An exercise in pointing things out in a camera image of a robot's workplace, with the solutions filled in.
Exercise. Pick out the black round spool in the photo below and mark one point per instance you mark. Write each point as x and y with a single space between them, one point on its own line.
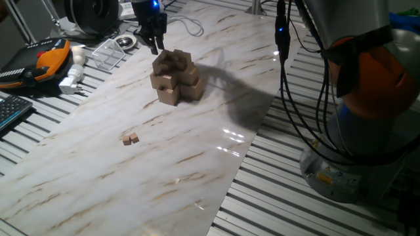
92 16

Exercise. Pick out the large wooden cross block structure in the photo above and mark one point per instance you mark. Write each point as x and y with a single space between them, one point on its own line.
188 90

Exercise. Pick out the green cloth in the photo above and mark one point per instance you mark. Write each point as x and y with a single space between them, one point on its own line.
410 12

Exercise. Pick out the clear plastic box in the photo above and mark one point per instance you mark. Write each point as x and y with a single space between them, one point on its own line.
108 54

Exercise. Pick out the small metal bowl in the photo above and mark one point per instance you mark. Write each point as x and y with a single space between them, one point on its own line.
125 42

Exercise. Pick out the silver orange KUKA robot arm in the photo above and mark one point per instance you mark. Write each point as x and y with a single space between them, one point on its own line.
354 26

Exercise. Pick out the white egg shaped object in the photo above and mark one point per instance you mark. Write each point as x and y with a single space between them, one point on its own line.
78 55

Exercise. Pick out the orange black teach pendant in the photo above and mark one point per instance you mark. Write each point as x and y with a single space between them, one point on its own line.
49 62

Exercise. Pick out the white power adapter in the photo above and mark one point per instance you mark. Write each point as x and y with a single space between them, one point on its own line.
69 86

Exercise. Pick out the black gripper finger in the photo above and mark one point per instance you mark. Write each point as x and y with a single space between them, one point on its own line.
150 42
160 39

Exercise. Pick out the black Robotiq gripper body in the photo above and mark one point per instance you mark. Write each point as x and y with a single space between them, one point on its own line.
147 16

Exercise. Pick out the black computer keyboard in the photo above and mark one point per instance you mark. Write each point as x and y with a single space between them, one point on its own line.
13 109

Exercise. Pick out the blue fabric bag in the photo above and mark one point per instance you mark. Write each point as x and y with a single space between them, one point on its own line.
404 21

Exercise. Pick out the aluminium frame strut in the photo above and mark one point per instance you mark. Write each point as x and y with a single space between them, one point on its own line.
19 21
255 8

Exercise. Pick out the small wooden cube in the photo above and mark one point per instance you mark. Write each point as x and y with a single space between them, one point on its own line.
134 137
126 140

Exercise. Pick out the white power strip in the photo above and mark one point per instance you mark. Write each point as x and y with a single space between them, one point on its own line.
126 10

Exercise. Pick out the white marble pattern board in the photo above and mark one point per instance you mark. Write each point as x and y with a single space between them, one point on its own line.
98 196

